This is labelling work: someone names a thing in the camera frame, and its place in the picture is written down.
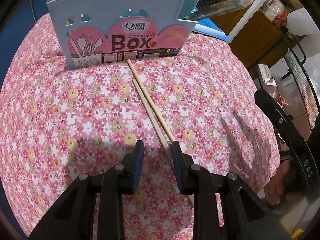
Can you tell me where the wooden chopstick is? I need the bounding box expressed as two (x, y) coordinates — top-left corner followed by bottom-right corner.
(133, 79), (195, 207)
(126, 60), (175, 142)

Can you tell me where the metal spoon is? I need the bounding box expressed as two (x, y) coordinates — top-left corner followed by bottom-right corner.
(184, 0), (253, 21)

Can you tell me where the white power strip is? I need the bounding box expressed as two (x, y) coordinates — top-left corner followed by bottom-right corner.
(258, 64), (277, 99)

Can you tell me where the black mesh fan guard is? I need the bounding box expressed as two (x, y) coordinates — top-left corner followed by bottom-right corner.
(284, 33), (319, 129)

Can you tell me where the pink floral tablecloth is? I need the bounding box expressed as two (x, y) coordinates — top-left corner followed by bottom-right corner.
(1, 15), (280, 239)

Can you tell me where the wooden cabinet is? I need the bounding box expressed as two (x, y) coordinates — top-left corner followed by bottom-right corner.
(211, 0), (303, 68)

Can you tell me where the blue flat lid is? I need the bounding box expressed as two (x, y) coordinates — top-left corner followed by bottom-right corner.
(193, 18), (231, 43)

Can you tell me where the blue cabinet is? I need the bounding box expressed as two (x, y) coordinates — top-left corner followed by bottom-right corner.
(1, 0), (48, 83)

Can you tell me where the blue plastic chopsticks box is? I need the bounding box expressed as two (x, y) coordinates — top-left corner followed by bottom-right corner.
(47, 0), (199, 69)

